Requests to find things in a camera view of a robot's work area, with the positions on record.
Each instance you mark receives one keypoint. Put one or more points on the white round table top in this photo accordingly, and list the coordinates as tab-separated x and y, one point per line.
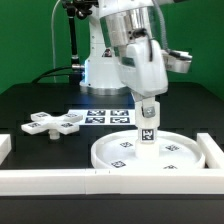
124	150

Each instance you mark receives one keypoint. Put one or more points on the white front fence bar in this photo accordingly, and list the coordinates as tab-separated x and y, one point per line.
102	181

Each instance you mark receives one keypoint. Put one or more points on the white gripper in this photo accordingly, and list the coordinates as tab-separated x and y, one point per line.
142	68

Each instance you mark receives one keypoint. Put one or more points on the white fence bar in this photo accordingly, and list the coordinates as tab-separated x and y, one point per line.
214	156
5	146
102	181

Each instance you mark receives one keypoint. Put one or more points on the white marker sheet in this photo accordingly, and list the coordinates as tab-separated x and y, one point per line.
106	116

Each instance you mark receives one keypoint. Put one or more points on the white left fence bar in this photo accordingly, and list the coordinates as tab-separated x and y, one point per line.
5	146

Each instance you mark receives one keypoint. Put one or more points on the white cross-shaped table base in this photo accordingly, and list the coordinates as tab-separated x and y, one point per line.
55	125

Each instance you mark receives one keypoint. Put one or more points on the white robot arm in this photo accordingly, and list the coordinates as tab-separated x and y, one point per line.
116	23

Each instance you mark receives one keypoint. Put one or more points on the white right fence bar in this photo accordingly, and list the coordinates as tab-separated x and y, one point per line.
214	156

